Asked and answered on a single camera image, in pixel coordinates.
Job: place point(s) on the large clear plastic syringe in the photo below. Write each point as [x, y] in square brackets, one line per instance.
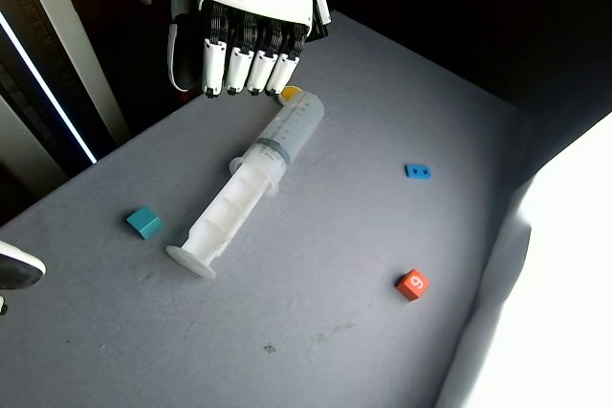
[287, 131]

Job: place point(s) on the yellow button with white rim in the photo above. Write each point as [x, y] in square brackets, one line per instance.
[289, 92]

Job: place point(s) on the teal cube block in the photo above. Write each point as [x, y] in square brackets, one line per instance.
[143, 221]

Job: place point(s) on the bright light strip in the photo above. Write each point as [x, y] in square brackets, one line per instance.
[48, 88]

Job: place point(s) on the blue block with two holes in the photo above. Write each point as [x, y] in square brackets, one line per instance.
[417, 171]

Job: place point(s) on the grey table cloth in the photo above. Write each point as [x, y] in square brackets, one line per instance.
[334, 260]

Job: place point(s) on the orange cube block with number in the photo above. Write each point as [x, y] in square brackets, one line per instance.
[412, 285]

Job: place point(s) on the white backdrop panel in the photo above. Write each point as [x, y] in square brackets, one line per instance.
[550, 284]

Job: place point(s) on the white upright post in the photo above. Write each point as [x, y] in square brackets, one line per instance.
[72, 40]

